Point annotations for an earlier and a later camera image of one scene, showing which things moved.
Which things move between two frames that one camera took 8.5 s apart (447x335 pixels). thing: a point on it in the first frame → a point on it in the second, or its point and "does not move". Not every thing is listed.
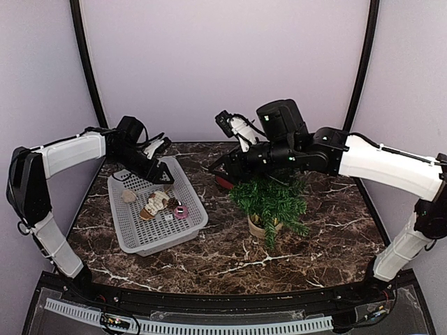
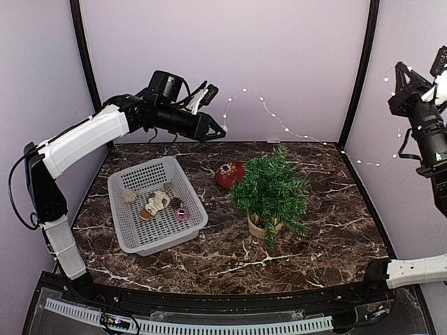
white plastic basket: [149, 218] does not move
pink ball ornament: [181, 212] does not move
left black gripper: [147, 174] → [200, 131]
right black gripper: [235, 162] → [405, 92]
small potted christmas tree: [271, 205] does not move
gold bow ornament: [167, 188] does not move
